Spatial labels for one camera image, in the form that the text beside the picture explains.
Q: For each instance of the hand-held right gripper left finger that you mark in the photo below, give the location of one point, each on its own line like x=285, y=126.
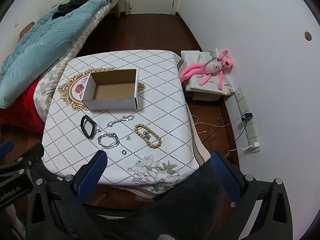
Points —
x=92, y=177

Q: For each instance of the black charger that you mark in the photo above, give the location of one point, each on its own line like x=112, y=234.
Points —
x=247, y=117

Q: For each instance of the black clothes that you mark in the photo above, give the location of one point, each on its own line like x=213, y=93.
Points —
x=67, y=6

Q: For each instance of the blue quilt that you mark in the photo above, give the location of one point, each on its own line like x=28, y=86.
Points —
x=37, y=47

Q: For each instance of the round wall cap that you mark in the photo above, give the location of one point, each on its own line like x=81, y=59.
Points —
x=308, y=35

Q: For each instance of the black wristband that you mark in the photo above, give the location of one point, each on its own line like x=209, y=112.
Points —
x=84, y=129

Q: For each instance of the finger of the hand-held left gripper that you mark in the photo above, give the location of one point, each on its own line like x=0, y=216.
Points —
x=6, y=148
x=35, y=153

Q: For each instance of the white cloth bag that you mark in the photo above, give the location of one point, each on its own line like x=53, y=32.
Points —
x=195, y=85

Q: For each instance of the wooden bed frame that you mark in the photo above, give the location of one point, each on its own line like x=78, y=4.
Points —
x=117, y=8

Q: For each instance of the person's dark fuzzy pants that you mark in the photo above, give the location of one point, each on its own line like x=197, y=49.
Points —
x=180, y=210

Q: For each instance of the brown plush toy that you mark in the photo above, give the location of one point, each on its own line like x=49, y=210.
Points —
x=26, y=28

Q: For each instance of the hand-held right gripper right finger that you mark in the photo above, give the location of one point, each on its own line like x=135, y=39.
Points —
x=225, y=180

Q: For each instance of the red blanket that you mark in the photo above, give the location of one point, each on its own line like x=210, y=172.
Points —
x=22, y=110

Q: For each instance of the grey wall outlet strip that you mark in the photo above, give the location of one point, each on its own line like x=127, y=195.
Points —
x=243, y=105

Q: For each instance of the pink plush toy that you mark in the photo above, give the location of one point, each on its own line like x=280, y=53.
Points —
x=213, y=67

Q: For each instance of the cardboard box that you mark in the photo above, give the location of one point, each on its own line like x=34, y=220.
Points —
x=110, y=92

